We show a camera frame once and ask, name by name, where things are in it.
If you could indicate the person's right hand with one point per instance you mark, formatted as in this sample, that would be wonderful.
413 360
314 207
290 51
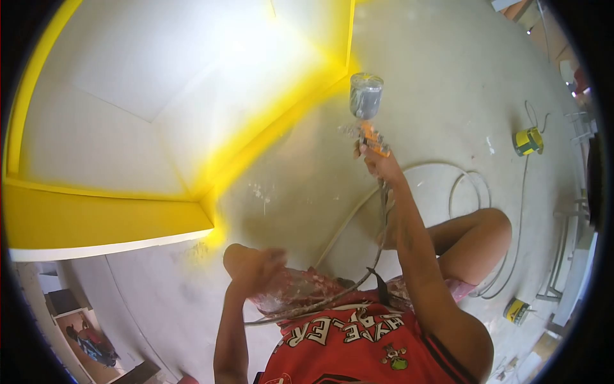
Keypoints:
381 165

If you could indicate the person's left hand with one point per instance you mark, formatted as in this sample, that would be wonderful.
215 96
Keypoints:
252 269

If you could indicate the person's right fingers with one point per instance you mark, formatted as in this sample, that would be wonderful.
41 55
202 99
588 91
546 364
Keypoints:
362 152

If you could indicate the orange spray gun with cup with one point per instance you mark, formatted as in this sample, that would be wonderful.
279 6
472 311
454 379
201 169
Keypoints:
366 98

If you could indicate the round white board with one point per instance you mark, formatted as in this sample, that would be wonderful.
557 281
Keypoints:
427 185

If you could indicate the open yellow paint can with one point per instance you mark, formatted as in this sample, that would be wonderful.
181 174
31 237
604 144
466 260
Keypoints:
529 140

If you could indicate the person's body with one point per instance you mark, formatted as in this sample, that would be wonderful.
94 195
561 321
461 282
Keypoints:
355 350

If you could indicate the closed yellow label paint can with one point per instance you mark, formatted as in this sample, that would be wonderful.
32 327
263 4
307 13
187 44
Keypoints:
516 310

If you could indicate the yellow painted cabinet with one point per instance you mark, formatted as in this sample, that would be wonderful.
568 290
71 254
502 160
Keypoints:
96 211

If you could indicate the parked motorbike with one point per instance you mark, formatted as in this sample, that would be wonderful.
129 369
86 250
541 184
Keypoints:
93 346

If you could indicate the grey metal frame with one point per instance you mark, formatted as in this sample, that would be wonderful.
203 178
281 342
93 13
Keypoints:
561 259

